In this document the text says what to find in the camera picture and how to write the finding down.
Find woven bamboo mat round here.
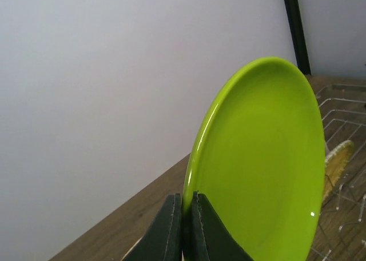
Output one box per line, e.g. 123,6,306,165
321,139,355,207

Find black frame corner post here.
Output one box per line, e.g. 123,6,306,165
284,0,311,75

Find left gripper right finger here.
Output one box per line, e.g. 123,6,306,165
190,192,252,261

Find wire dish rack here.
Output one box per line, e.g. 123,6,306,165
307,83,365,260

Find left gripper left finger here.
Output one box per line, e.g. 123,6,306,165
122,194,182,260

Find lime green plate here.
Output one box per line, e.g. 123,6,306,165
182,57,325,260

